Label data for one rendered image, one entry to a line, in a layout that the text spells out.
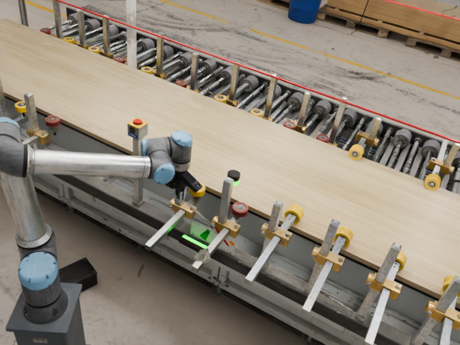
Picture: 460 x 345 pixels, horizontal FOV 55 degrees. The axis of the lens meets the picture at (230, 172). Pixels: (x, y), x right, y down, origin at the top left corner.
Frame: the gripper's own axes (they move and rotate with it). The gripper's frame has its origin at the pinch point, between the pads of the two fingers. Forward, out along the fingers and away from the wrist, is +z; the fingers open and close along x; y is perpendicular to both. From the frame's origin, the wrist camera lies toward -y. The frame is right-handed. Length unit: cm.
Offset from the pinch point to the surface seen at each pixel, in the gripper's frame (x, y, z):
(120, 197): -6, 43, 25
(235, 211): -14.3, -22.3, 4.8
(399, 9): -592, 3, 48
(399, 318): -24, -111, 33
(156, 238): 17.5, 1.6, 11.3
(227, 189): -6.2, -19.7, -13.6
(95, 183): -7, 62, 25
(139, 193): -7.4, 30.4, 16.4
